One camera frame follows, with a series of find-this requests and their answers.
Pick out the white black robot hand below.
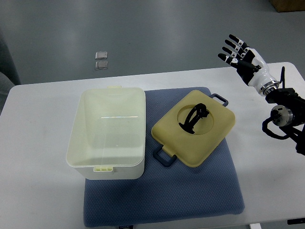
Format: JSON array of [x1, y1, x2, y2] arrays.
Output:
[[218, 34, 280, 96]]

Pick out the yellow storage box lid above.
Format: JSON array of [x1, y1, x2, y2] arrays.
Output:
[[151, 90, 235, 167]]

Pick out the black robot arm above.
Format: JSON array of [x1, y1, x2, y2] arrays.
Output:
[[262, 67, 305, 155]]

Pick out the brown cardboard box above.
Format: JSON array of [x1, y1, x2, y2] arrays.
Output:
[[269, 0, 305, 12]]

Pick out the white storage box base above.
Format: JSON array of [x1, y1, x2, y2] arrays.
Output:
[[66, 87, 146, 180]]

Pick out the blue padded mat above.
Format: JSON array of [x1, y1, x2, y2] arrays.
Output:
[[83, 88, 244, 227]]

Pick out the lower metal floor plate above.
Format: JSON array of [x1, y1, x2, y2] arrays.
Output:
[[95, 61, 108, 70]]

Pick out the metal floor plate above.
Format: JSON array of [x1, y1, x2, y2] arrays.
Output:
[[95, 61, 108, 70], [95, 51, 108, 60]]

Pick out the upper metal floor plate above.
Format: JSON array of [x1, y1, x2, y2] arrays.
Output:
[[95, 51, 108, 60]]

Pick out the black table label tag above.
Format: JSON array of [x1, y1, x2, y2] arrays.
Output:
[[118, 225, 134, 229]]

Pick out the person in grey trousers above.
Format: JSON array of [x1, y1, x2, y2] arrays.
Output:
[[0, 31, 21, 96]]

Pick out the black table edge bracket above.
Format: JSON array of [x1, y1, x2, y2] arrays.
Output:
[[287, 218, 305, 225]]

